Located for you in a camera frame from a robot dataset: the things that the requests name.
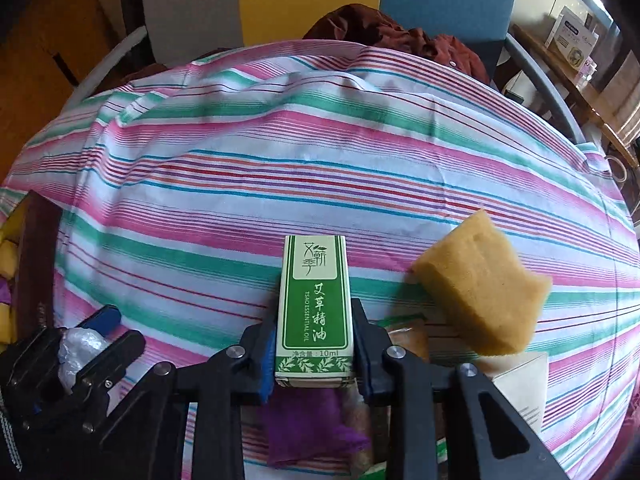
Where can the small yellow sponge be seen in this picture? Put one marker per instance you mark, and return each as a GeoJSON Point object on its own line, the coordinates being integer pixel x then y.
{"type": "Point", "coordinates": [5, 325]}
{"type": "Point", "coordinates": [9, 255]}

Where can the plastic-wrapped cotton ball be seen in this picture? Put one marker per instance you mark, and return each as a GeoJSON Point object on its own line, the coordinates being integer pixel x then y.
{"type": "Point", "coordinates": [80, 347]}

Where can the white cardboard box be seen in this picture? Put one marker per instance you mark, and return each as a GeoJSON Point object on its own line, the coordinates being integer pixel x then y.
{"type": "Point", "coordinates": [520, 385]}

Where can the wooden desk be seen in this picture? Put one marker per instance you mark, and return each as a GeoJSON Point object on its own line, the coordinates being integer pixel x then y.
{"type": "Point", "coordinates": [585, 95]}

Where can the striped tablecloth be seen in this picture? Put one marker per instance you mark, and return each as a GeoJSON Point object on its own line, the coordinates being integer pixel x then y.
{"type": "Point", "coordinates": [250, 160]}

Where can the dark red cloth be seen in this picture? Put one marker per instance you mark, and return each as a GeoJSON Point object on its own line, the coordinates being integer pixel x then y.
{"type": "Point", "coordinates": [360, 25]}

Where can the large yellow sponge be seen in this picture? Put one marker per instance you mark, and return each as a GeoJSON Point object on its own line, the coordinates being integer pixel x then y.
{"type": "Point", "coordinates": [480, 285]}

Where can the gold tin box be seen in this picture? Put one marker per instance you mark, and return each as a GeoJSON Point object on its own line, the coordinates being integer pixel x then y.
{"type": "Point", "coordinates": [35, 260]}

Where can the wooden wardrobe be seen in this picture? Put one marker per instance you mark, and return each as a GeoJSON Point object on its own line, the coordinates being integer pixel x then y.
{"type": "Point", "coordinates": [40, 70]}

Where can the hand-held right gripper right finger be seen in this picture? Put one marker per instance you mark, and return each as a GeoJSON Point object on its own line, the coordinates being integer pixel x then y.
{"type": "Point", "coordinates": [366, 382]}

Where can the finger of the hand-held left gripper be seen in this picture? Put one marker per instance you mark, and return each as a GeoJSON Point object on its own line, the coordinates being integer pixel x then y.
{"type": "Point", "coordinates": [125, 350]}
{"type": "Point", "coordinates": [106, 319]}

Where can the small pink box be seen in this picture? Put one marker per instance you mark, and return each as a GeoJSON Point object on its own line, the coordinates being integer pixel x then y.
{"type": "Point", "coordinates": [589, 69]}

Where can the white printed box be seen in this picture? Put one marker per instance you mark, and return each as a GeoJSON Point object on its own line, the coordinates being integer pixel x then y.
{"type": "Point", "coordinates": [570, 35]}

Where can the green and white box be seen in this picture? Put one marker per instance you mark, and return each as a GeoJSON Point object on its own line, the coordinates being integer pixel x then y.
{"type": "Point", "coordinates": [312, 310]}

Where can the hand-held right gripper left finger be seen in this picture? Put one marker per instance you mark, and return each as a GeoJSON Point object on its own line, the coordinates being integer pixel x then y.
{"type": "Point", "coordinates": [265, 375]}

